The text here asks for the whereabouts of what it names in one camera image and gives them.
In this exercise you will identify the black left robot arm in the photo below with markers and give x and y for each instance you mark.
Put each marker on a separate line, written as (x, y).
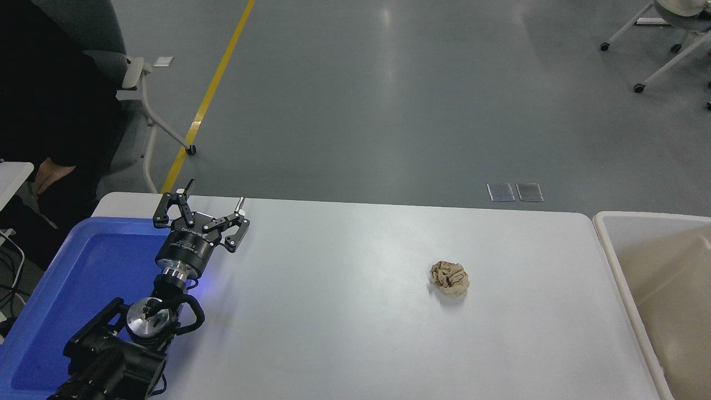
(111, 361)

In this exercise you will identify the person's hand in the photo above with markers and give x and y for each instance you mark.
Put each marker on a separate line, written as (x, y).
(51, 171)

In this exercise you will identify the grey office chair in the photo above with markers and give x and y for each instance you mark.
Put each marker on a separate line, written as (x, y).
(94, 28)

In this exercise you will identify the large pale bin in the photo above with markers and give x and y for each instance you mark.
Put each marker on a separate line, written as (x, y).
(666, 278)

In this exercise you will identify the small floor plate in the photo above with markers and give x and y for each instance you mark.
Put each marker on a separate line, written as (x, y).
(163, 61)

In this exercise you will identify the white side table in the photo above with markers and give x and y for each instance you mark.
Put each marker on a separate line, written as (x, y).
(11, 178)

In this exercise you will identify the blue plastic tray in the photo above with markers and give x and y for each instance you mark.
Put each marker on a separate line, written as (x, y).
(83, 278)

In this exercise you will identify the white wheeled chair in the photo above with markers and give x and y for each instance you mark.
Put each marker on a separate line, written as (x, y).
(675, 6)

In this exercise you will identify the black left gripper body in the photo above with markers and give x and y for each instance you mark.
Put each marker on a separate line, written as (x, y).
(186, 250)

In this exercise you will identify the crumpled tan paper ball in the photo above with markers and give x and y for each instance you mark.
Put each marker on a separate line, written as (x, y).
(450, 278)

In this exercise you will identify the person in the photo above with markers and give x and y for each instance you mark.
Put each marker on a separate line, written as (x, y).
(44, 83)

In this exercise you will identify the metal floor plate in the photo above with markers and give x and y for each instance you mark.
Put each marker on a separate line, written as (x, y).
(500, 192)
(529, 192)

